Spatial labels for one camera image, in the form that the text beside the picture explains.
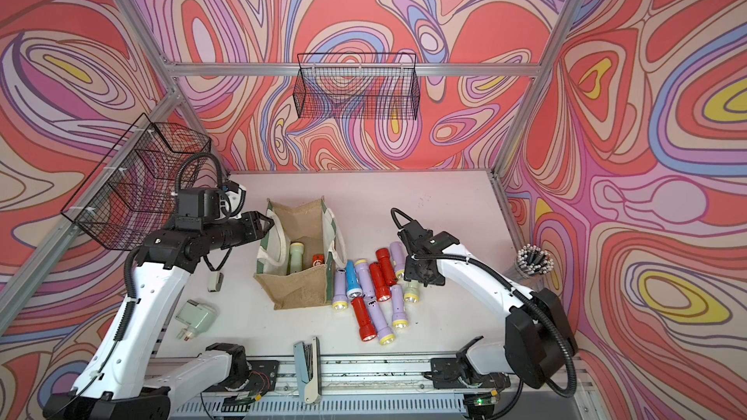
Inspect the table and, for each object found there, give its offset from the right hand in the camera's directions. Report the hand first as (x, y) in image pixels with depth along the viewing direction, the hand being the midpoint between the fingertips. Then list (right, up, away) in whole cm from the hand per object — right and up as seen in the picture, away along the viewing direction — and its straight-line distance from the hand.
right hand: (422, 283), depth 82 cm
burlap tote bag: (-32, +16, +4) cm, 36 cm away
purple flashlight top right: (-6, +7, +12) cm, 15 cm away
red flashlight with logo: (-32, +5, +9) cm, 34 cm away
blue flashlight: (-20, -2, +2) cm, 20 cm away
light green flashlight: (-39, +6, +10) cm, 41 cm away
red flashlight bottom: (-16, -11, -3) cm, 20 cm away
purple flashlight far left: (-24, -5, 0) cm, 24 cm away
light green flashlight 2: (-3, -3, +2) cm, 5 cm away
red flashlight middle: (-12, -3, +2) cm, 12 cm away
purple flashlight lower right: (-7, -9, -2) cm, 11 cm away
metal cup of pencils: (+27, +7, -7) cm, 29 cm away
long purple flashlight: (-11, -13, -4) cm, 18 cm away
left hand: (-40, +18, -11) cm, 45 cm away
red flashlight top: (-10, +3, +8) cm, 13 cm away
